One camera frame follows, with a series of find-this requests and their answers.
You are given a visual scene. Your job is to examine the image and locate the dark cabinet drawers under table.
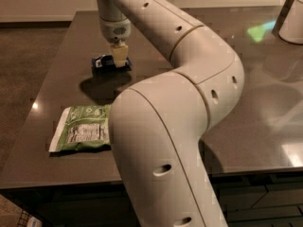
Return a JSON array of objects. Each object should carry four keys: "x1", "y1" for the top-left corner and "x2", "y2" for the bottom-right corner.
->
[{"x1": 1, "y1": 171, "x2": 303, "y2": 227}]

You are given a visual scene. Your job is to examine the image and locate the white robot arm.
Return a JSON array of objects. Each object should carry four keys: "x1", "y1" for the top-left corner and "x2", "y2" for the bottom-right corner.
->
[{"x1": 98, "y1": 0, "x2": 244, "y2": 227}]

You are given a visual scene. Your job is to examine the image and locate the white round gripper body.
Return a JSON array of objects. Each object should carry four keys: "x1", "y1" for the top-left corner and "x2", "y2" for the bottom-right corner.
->
[{"x1": 99, "y1": 19, "x2": 131, "y2": 44}]

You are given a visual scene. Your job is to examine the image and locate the green jalapeno chip bag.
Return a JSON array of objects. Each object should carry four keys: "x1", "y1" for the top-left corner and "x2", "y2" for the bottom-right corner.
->
[{"x1": 49, "y1": 104, "x2": 111, "y2": 152}]

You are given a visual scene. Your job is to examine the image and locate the blue rxbar blueberry wrapper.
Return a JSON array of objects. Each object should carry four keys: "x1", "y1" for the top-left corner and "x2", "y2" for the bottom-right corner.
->
[{"x1": 92, "y1": 55, "x2": 118, "y2": 71}]

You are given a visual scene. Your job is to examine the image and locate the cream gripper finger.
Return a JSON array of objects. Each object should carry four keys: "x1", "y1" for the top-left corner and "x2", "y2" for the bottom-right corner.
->
[{"x1": 111, "y1": 41, "x2": 128, "y2": 68}]

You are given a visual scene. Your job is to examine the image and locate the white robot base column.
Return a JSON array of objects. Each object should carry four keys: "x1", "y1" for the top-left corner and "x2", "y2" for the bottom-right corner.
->
[{"x1": 273, "y1": 0, "x2": 303, "y2": 44}]

